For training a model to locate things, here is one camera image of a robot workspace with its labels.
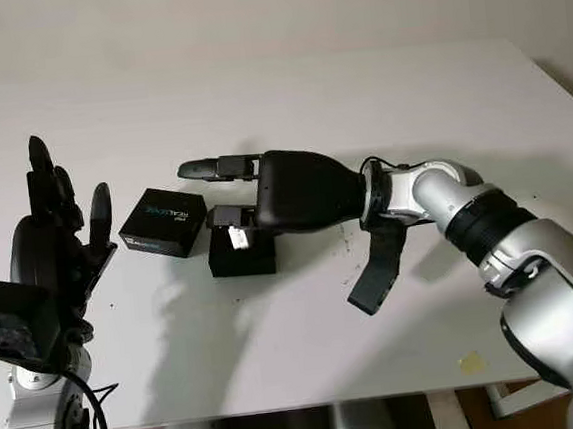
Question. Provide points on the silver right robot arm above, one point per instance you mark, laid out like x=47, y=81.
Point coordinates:
x=521, y=254

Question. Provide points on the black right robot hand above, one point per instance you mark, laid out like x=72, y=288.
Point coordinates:
x=305, y=193

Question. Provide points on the black printed RealSense box lid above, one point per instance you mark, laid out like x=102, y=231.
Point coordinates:
x=159, y=220

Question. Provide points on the yellow tape piece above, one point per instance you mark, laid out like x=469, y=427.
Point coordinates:
x=472, y=363

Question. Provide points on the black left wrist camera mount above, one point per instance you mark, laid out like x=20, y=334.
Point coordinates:
x=12, y=319

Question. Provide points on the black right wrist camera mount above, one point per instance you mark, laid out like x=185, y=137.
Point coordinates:
x=377, y=277

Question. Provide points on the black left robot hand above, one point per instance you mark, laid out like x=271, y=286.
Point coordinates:
x=38, y=246

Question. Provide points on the small silver camera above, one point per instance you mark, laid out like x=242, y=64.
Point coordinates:
x=238, y=239

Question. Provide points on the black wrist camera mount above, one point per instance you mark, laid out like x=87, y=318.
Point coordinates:
x=377, y=277
x=12, y=319

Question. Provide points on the black box base with foam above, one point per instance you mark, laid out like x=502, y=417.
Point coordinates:
x=243, y=263

